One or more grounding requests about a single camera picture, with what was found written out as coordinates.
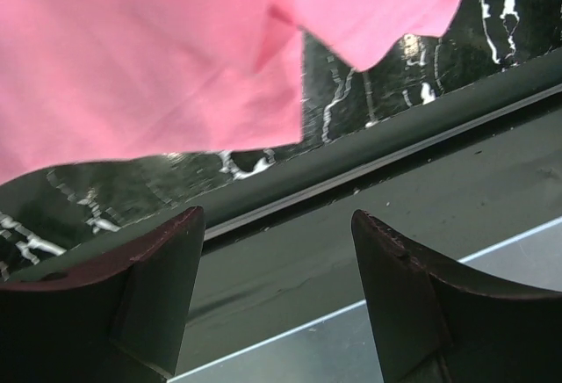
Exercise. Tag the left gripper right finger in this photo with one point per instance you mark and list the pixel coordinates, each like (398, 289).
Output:
(434, 319)

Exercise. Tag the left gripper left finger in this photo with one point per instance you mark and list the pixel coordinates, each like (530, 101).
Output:
(116, 317)

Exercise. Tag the pink t-shirt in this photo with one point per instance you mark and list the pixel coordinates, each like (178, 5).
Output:
(98, 80)

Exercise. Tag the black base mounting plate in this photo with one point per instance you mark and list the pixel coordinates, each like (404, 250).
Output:
(462, 172)

